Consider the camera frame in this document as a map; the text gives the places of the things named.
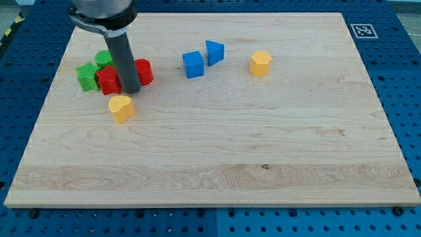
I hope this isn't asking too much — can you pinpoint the red cylinder block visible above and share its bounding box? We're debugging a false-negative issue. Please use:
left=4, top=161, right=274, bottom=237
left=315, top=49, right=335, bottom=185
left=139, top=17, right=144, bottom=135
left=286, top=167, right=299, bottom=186
left=134, top=59, right=154, bottom=86

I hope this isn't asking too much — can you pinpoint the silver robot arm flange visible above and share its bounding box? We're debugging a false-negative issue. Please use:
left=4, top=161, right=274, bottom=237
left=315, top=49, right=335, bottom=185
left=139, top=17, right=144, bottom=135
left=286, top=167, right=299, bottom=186
left=68, top=0, right=137, bottom=38

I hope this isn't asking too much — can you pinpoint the light wooden board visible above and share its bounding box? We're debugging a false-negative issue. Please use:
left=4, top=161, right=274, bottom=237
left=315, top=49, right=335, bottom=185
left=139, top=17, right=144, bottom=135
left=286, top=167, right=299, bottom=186
left=5, top=13, right=420, bottom=209

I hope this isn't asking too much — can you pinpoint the blue cube block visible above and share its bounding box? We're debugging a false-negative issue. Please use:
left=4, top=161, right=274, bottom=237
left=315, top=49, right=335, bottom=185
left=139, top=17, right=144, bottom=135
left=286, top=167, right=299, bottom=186
left=182, top=51, right=205, bottom=79

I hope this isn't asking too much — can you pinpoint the blue triangle block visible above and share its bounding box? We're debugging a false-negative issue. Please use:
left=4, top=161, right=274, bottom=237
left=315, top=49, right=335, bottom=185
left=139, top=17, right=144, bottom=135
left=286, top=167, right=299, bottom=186
left=205, top=40, right=225, bottom=66

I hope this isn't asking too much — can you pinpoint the yellow hexagon block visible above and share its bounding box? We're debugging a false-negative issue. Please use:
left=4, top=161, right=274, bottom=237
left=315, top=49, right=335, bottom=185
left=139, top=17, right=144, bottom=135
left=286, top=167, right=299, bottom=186
left=249, top=51, right=272, bottom=76

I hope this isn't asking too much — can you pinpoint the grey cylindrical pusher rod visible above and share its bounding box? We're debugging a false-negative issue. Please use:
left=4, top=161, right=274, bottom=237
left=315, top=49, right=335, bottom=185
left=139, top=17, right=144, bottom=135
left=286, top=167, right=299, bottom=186
left=105, top=33, right=141, bottom=94

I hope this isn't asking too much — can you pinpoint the yellow heart block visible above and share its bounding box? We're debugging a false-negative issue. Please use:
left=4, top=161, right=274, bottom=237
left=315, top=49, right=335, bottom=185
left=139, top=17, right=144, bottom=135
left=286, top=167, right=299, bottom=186
left=109, top=95, right=136, bottom=124

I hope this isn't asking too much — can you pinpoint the red star block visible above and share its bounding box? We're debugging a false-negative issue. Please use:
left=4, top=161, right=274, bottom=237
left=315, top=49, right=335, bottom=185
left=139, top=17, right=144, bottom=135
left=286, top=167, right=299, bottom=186
left=95, top=65, right=122, bottom=95

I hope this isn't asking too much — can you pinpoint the green cylinder block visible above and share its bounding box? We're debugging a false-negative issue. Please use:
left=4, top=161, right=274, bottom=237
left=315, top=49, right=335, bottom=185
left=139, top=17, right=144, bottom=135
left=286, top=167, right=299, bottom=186
left=94, top=50, right=114, bottom=68

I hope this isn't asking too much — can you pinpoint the green star block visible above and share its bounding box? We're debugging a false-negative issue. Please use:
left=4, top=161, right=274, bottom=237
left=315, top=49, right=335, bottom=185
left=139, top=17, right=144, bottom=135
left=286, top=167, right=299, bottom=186
left=76, top=62, right=100, bottom=92

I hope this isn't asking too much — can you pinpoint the white fiducial marker tag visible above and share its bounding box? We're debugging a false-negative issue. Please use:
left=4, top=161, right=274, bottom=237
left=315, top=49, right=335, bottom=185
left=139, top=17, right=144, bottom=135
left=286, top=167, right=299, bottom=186
left=350, top=24, right=378, bottom=39

